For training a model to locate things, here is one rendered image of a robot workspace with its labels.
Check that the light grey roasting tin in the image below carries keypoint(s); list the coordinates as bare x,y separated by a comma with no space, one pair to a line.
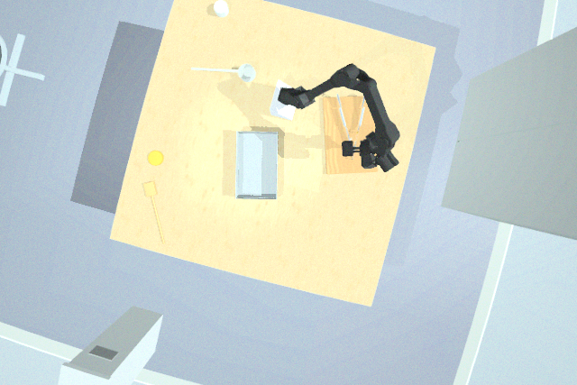
256,167

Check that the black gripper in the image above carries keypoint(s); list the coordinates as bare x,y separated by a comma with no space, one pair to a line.
348,149

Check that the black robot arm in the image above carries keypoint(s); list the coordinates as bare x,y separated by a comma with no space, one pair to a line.
386,133

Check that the light wooden board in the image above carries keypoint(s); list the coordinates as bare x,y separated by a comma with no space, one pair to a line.
335,133

